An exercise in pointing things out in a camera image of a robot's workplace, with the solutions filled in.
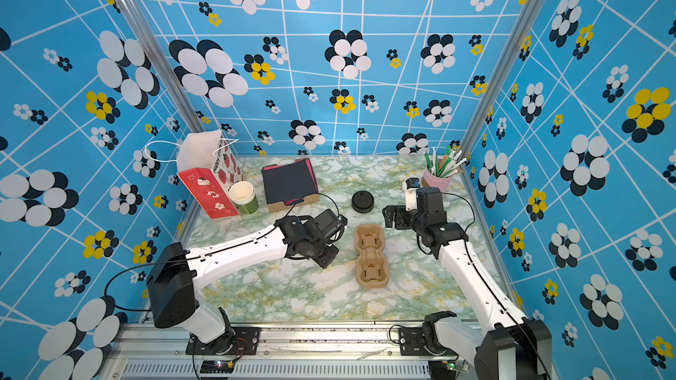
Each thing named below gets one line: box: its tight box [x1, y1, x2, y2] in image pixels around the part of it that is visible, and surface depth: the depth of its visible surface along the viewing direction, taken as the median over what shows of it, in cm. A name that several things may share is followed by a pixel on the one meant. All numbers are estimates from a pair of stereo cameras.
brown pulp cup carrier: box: [353, 223, 390, 290], surface depth 86 cm
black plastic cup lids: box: [351, 190, 375, 214], surface depth 103 cm
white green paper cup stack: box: [227, 180, 259, 216], surface depth 96 cm
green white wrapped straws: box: [424, 145, 468, 178], surface depth 95 cm
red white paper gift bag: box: [176, 129, 243, 220], surface depth 93 cm
